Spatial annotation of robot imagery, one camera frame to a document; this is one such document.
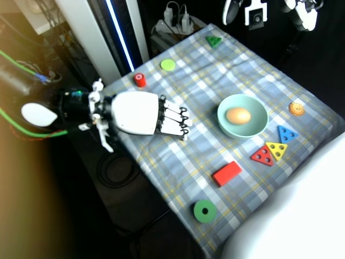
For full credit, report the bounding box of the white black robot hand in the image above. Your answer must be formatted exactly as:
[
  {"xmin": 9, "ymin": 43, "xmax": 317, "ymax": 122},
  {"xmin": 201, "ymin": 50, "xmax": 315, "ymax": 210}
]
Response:
[
  {"xmin": 111, "ymin": 91, "xmax": 194, "ymax": 141},
  {"xmin": 222, "ymin": 0, "xmax": 319, "ymax": 32}
]

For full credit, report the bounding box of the brown egg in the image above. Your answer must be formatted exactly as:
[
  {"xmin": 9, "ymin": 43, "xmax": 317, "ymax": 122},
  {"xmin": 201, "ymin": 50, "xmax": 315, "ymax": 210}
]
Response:
[{"xmin": 225, "ymin": 107, "xmax": 252, "ymax": 125}]

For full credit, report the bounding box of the mint green bowl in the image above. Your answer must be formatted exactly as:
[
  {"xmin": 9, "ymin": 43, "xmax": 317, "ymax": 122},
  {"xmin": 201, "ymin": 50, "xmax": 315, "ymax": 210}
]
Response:
[{"xmin": 217, "ymin": 93, "xmax": 270, "ymax": 139}]

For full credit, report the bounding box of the red cylinder with white print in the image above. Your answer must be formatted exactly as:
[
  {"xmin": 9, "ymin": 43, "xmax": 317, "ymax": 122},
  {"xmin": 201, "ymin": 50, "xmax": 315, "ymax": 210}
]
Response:
[{"xmin": 133, "ymin": 72, "xmax": 147, "ymax": 88}]

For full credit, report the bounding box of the lime green sandwich cookie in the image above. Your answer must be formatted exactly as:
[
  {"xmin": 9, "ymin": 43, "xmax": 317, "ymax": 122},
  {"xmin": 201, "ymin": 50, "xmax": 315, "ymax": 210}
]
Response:
[{"xmin": 160, "ymin": 58, "xmax": 176, "ymax": 72}]

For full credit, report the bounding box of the blue plaid tablecloth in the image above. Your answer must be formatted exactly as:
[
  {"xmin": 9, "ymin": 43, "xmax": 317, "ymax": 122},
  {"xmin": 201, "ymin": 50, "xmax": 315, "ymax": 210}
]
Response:
[{"xmin": 103, "ymin": 23, "xmax": 345, "ymax": 257}]

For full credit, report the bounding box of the white power strip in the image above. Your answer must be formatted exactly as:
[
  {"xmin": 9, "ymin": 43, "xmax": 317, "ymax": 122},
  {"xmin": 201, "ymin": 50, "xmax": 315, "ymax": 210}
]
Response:
[{"xmin": 150, "ymin": 18, "xmax": 195, "ymax": 36}]

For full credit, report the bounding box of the tan round biscuit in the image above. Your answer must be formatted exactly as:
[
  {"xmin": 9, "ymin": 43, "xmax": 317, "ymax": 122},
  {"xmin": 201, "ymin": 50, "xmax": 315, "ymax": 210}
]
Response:
[{"xmin": 288, "ymin": 101, "xmax": 305, "ymax": 117}]

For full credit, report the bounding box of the green triangle peg block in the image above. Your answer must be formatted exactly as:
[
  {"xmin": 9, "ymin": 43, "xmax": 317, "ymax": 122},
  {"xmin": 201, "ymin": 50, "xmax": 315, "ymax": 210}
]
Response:
[{"xmin": 206, "ymin": 35, "xmax": 223, "ymax": 49}]

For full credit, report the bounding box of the white pillar with blue light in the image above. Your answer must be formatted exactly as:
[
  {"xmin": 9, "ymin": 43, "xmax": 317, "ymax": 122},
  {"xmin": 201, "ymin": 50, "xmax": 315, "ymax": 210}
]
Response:
[{"xmin": 55, "ymin": 0, "xmax": 150, "ymax": 86}]

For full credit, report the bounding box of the white plug adapter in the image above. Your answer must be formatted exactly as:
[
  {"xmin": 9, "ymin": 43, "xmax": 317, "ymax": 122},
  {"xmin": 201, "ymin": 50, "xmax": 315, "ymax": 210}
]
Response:
[
  {"xmin": 163, "ymin": 7, "xmax": 175, "ymax": 25},
  {"xmin": 180, "ymin": 13, "xmax": 191, "ymax": 32}
]

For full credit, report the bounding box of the red rectangular block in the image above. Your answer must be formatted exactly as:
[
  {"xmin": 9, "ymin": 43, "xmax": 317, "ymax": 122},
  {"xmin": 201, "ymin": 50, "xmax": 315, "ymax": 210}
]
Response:
[{"xmin": 211, "ymin": 160, "xmax": 243, "ymax": 188}]

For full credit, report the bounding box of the blue triangle peg block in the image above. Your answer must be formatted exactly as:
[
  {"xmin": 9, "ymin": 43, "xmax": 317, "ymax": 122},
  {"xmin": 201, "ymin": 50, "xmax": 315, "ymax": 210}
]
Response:
[{"xmin": 277, "ymin": 125, "xmax": 299, "ymax": 144}]

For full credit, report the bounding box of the red triangle peg block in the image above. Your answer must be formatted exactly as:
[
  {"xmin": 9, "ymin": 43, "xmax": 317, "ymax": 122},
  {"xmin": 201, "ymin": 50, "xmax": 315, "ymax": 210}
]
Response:
[{"xmin": 250, "ymin": 146, "xmax": 275, "ymax": 167}]

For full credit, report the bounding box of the yellow triangle peg block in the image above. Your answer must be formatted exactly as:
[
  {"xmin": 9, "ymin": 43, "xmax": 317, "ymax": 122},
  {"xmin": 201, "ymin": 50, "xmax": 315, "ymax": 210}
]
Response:
[{"xmin": 265, "ymin": 141, "xmax": 288, "ymax": 162}]

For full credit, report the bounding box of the white rounded robot shell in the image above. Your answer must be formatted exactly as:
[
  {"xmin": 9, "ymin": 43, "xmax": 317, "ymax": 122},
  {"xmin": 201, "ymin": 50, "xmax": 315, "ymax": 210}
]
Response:
[{"xmin": 220, "ymin": 134, "xmax": 345, "ymax": 259}]

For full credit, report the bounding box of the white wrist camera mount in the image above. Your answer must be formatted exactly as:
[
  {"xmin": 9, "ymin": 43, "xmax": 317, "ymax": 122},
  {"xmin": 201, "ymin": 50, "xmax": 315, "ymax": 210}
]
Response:
[{"xmin": 244, "ymin": 0, "xmax": 268, "ymax": 31}]

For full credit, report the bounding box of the black coiled cable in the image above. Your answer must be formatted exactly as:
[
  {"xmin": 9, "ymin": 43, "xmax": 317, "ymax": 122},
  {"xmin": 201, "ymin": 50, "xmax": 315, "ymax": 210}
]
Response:
[{"xmin": 96, "ymin": 149, "xmax": 141, "ymax": 188}]

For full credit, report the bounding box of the green stacking ring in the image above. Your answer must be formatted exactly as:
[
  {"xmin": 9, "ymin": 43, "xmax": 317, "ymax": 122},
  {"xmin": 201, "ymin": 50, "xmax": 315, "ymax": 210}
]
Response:
[{"xmin": 193, "ymin": 199, "xmax": 218, "ymax": 224}]

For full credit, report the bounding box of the green cable with blue connector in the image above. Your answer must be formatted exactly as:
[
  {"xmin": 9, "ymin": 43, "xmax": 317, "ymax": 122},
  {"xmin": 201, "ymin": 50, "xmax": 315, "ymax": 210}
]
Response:
[{"xmin": 0, "ymin": 50, "xmax": 53, "ymax": 84}]

